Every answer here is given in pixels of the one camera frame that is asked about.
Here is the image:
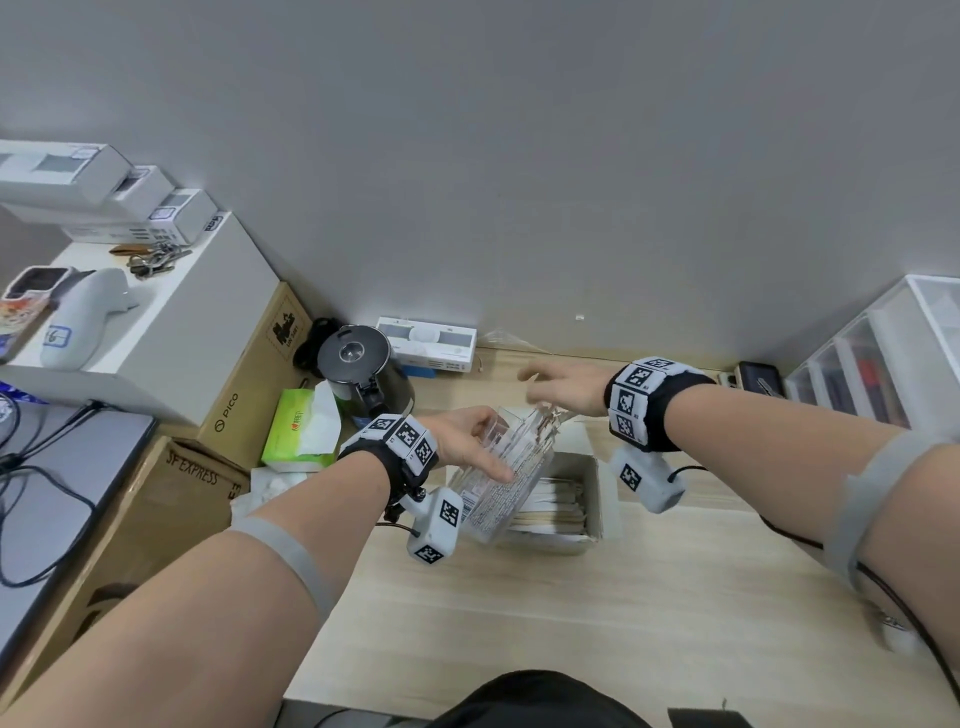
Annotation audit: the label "clear plastic drawer unit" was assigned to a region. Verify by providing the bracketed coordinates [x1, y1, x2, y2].
[783, 274, 960, 453]

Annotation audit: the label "cardboard box with black print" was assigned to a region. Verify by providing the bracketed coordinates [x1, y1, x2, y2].
[196, 280, 314, 474]

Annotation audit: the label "person's left hand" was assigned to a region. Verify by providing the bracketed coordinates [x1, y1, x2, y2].
[431, 408, 519, 483]

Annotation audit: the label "large white box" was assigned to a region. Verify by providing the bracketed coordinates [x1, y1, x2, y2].
[3, 212, 281, 429]

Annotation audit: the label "large brown cardboard box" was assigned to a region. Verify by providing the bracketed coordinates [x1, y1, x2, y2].
[0, 435, 253, 710]

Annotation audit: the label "small black device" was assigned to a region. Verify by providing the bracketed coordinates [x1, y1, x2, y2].
[736, 360, 787, 399]

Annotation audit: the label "white handheld controller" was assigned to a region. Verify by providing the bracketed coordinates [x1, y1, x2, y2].
[38, 267, 143, 371]

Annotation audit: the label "person's right forearm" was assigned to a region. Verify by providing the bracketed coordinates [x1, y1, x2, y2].
[666, 384, 960, 680]

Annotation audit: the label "long white product box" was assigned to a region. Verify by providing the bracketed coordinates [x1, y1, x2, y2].
[63, 188, 219, 246]
[0, 165, 173, 227]
[0, 139, 135, 208]

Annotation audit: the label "green tissue box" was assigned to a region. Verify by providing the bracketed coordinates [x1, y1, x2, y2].
[260, 380, 343, 474]

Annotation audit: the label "white and blue flat box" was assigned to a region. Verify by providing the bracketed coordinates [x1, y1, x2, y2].
[374, 315, 480, 377]

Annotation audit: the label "bunch of keys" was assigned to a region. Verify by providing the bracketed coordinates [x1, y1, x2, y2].
[108, 240, 194, 281]

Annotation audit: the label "black electric kettle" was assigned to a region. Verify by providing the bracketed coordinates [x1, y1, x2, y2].
[314, 323, 417, 434]

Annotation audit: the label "white marker wrist camera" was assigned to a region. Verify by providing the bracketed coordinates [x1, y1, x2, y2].
[405, 487, 466, 567]
[608, 445, 688, 516]

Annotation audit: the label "person's right hand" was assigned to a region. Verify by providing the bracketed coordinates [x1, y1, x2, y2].
[517, 359, 612, 418]

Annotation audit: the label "grey laptop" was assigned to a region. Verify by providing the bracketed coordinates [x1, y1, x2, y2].
[0, 399, 159, 676]

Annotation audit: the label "crumpled white tissue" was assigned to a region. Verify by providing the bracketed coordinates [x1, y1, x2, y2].
[229, 466, 303, 526]

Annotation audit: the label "black clothing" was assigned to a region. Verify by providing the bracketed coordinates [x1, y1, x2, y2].
[422, 669, 735, 728]

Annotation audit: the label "small white adapter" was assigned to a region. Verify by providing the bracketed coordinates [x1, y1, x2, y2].
[868, 606, 925, 657]

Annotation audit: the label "black marker wristband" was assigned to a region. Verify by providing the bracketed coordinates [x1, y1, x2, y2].
[336, 412, 441, 490]
[605, 356, 718, 453]

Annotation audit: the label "grey box of wooden sticks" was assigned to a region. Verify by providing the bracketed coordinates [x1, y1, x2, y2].
[507, 450, 624, 558]

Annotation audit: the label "clear plastic bag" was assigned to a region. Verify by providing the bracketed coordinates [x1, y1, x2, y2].
[475, 328, 560, 363]

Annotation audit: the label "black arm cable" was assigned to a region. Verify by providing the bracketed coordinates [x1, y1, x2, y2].
[666, 465, 960, 706]

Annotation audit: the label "clear plastic container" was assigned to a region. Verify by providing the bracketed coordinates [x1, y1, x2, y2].
[446, 405, 561, 546]

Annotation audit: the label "black laptop cables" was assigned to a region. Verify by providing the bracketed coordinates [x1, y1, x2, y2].
[0, 399, 145, 588]

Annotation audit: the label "person's left forearm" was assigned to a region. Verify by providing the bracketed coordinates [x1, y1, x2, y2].
[0, 448, 393, 728]

